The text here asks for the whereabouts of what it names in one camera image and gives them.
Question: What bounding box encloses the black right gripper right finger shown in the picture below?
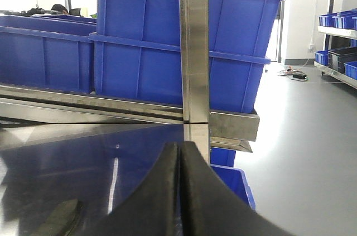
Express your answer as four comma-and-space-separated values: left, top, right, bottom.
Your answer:
180, 141, 290, 235

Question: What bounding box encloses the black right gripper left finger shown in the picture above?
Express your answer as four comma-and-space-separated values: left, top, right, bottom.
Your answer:
81, 142, 179, 235

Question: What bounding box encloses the blue bin under rack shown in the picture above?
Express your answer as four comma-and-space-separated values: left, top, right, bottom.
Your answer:
210, 147, 255, 210

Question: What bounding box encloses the lower stacked blue bin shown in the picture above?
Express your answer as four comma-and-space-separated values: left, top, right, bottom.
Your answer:
89, 32, 270, 113

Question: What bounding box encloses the stacked blue bin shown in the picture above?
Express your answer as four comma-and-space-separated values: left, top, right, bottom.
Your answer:
89, 32, 270, 113
97, 0, 283, 57

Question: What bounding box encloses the black power adapter on floor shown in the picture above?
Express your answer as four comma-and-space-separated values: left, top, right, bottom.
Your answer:
292, 71, 307, 79

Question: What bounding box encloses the left blue bin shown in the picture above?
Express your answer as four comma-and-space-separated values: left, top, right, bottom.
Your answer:
1, 15, 96, 94

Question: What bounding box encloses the distant shelf with bins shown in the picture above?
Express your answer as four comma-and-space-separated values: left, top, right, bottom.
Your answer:
314, 0, 356, 89

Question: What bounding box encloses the upper stacked blue bin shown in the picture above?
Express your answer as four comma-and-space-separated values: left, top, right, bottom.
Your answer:
97, 0, 283, 57

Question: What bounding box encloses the stainless steel rack frame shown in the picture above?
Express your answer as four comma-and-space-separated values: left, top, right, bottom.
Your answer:
1, 0, 259, 161

